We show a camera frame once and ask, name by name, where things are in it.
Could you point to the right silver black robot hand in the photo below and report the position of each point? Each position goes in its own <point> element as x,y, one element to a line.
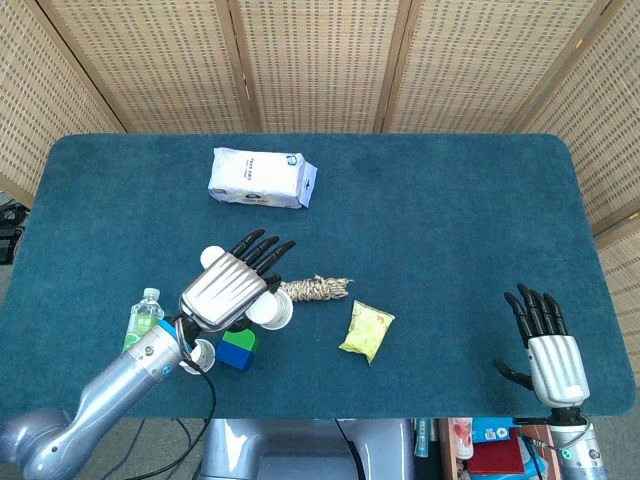
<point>557,370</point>

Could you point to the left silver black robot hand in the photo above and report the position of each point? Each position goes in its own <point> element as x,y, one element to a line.
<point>222,292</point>

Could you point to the white paper cup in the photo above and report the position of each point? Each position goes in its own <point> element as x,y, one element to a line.
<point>206,352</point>
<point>272,312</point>
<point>209,257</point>

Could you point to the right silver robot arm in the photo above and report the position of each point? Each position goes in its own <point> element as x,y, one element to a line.
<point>582,457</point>

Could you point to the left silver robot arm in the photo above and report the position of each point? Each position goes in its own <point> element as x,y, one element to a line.
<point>115,380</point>

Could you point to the blue toy block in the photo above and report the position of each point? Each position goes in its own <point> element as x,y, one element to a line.
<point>232,356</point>

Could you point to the clear water bottle green label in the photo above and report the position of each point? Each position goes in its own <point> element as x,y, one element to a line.
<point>142,320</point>

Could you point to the blue box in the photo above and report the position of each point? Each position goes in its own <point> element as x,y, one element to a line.
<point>492,430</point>

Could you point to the red book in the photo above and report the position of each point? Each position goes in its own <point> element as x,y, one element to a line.
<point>495,457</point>

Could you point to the white red package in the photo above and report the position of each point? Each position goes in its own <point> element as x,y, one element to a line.
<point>460,437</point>

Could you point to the white tissue pack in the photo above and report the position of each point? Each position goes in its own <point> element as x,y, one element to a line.
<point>255,175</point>

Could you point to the yellow snack bag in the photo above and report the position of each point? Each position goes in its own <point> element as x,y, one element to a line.
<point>367,332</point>

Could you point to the grey robot torso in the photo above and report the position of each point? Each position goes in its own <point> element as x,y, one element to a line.
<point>300,445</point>

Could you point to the teal table carpet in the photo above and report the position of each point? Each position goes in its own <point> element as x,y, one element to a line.
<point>425,225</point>

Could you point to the black floor equipment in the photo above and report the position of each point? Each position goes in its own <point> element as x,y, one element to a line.
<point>10,235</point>

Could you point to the woven folding screen panel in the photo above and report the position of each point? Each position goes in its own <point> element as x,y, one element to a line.
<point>30,125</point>
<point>475,65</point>
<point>165,65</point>
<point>320,65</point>
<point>600,150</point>

